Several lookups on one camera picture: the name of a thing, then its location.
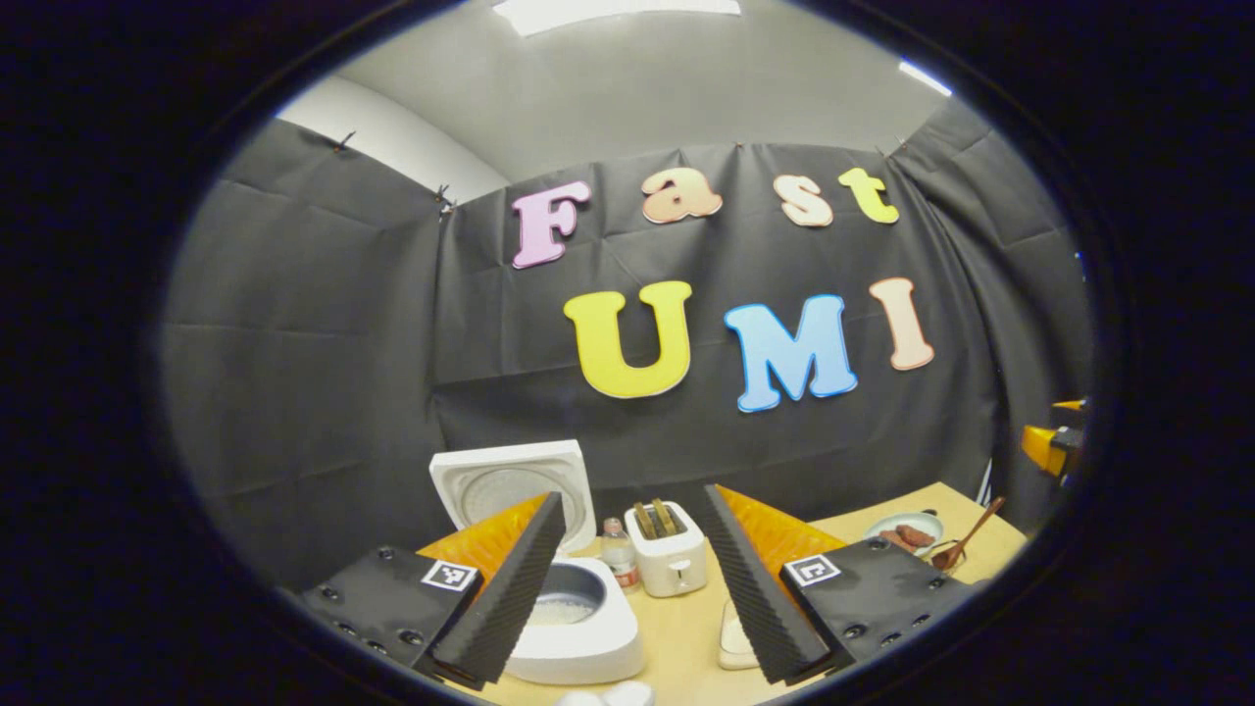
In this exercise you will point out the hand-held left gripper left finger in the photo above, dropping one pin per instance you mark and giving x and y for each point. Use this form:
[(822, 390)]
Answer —
[(510, 593)]

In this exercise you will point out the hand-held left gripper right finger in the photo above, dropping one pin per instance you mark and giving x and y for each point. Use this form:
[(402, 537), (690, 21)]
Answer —
[(753, 598)]

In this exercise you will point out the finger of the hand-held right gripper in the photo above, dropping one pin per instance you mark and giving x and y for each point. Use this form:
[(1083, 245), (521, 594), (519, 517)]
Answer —
[(1071, 404), (1044, 446)]

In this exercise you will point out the clear tray of white rice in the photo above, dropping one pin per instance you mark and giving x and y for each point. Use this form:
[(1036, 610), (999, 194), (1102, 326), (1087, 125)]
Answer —
[(733, 637)]

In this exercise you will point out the white rice cooker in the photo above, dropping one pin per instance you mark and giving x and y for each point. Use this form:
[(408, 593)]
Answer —
[(588, 647)]

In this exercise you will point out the brown wooden spoon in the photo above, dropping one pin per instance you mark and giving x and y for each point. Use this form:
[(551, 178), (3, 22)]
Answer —
[(971, 534)]

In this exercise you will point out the white toaster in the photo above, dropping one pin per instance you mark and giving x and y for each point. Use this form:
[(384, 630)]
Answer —
[(672, 574)]

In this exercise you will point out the clear plastic water bottle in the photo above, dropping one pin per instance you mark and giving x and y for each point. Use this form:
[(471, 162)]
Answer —
[(620, 564)]

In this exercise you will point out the brown toast slice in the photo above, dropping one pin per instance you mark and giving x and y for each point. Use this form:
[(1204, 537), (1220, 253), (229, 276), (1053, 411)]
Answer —
[(643, 520), (664, 517)]

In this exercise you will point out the pale green plate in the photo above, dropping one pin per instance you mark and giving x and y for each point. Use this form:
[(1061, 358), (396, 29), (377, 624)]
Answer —
[(882, 523)]

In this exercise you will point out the red sausage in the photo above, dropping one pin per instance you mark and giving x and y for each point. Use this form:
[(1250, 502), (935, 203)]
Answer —
[(915, 535), (894, 542)]

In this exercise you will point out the small ceiling light panel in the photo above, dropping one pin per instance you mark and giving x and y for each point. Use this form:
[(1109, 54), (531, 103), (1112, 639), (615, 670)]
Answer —
[(925, 77)]

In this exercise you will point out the large ceiling light panel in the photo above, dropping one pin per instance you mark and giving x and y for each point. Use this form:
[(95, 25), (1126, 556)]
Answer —
[(618, 15)]

